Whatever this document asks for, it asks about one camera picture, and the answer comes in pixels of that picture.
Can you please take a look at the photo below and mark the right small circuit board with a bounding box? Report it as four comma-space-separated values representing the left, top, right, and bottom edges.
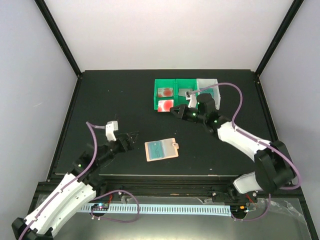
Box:
230, 205, 251, 213

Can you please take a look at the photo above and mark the left small circuit board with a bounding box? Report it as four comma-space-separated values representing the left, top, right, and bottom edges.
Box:
91, 203, 109, 211

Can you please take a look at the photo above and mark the teal card in bin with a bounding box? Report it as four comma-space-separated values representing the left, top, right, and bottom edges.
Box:
199, 87, 214, 98

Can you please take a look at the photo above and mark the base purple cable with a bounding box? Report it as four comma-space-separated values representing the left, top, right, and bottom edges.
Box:
89, 189, 141, 223
231, 192, 272, 223

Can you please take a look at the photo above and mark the grey patterned card in bin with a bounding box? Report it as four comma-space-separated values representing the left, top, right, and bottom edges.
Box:
178, 88, 193, 97

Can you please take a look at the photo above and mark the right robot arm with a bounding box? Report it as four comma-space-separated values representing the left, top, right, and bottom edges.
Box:
170, 93, 298, 202

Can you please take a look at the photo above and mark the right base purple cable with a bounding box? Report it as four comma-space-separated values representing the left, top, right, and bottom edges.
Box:
231, 192, 272, 223

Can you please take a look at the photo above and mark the white slotted cable duct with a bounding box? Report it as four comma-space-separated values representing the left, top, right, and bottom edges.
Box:
78, 203, 231, 217

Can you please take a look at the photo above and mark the red circle card in bin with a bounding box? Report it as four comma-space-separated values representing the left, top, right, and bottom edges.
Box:
156, 88, 166, 98

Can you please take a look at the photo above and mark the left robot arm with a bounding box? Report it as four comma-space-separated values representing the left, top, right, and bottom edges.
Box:
11, 132, 138, 240

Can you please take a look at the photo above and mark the white bin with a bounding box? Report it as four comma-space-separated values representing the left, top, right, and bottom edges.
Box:
196, 78, 221, 110

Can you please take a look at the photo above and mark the black frame post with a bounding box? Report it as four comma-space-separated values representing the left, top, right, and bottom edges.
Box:
255, 0, 304, 77
34, 0, 82, 78

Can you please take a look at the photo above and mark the small circuit board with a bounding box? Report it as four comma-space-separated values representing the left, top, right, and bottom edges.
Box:
91, 203, 109, 211
230, 205, 251, 213

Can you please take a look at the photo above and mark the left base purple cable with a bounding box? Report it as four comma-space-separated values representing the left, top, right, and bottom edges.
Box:
89, 189, 141, 223

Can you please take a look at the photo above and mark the left black frame post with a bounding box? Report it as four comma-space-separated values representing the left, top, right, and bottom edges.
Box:
34, 0, 82, 78

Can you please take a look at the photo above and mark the green bin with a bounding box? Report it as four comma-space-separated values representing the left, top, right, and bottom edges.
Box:
174, 78, 198, 106
153, 78, 178, 111

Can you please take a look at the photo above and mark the beige card holder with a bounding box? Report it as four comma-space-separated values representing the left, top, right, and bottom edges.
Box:
144, 138, 179, 162

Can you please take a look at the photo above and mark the right black frame post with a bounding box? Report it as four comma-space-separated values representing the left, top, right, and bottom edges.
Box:
255, 0, 304, 77

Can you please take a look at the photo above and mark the middle green bin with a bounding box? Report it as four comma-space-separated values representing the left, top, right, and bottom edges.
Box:
174, 78, 198, 106

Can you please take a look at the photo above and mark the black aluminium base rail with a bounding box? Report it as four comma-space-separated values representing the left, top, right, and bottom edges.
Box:
47, 174, 293, 198

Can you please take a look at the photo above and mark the left green bin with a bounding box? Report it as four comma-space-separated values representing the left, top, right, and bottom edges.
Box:
153, 78, 178, 111

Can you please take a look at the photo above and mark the teal card in holder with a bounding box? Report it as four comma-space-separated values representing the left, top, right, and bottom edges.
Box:
147, 141, 164, 160

